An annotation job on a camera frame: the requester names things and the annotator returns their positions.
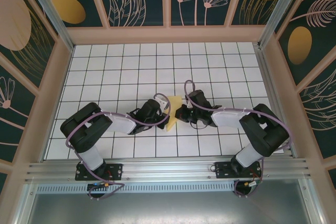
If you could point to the small black circuit board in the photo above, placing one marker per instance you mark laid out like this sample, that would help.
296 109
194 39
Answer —
97 185

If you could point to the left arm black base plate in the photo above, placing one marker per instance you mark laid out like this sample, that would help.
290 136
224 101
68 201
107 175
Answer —
115 169

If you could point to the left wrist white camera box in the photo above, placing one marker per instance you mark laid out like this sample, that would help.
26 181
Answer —
162 103

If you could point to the grey metal sheet shelf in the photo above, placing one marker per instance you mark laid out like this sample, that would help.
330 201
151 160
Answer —
168 208

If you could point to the long aluminium mounting rail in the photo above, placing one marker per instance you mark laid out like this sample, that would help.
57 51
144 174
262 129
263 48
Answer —
168 167

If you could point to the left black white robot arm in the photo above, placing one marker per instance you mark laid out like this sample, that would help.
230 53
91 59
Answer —
86 129

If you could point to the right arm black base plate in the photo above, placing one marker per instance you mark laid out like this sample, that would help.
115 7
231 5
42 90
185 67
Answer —
223 170

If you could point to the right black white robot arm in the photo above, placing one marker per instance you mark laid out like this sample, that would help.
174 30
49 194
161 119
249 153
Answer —
265 132

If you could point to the yellow square paper sheet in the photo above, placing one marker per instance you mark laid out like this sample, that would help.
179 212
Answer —
174 103

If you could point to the aluminium side rail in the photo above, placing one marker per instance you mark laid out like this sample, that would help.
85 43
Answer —
270 90

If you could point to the aluminium frame post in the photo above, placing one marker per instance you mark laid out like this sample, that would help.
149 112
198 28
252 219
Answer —
278 6
50 6

